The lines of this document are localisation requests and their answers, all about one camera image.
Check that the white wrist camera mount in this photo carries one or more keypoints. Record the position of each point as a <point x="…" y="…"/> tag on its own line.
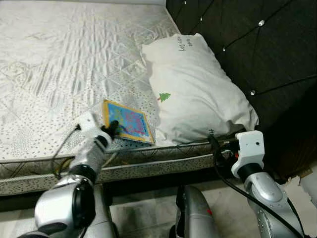
<point x="89" y="121"/>
<point x="250" y="148"/>

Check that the grey left robot leg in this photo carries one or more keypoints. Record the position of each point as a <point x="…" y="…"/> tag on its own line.
<point x="104" y="218"/>

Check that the beige quilted mattress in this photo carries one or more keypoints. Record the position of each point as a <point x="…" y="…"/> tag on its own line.
<point x="74" y="59"/>

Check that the grey bed base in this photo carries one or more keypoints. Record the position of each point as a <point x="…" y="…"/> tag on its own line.
<point x="148" y="169"/>

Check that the dark tufted headboard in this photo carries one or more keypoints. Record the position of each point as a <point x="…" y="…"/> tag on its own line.
<point x="267" y="49"/>

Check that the colourful children's book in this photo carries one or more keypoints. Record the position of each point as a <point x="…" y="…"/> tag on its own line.
<point x="131" y="121"/>

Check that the white pillow with tree print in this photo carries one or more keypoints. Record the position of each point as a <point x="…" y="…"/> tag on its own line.
<point x="198" y="94"/>

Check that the white torn cardboard sheet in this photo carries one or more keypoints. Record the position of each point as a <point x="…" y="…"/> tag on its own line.
<point x="299" y="196"/>

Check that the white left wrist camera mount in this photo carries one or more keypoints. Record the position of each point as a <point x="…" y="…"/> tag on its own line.
<point x="89" y="121"/>

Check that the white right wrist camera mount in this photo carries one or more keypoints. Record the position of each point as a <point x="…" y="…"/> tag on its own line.
<point x="250" y="148"/>

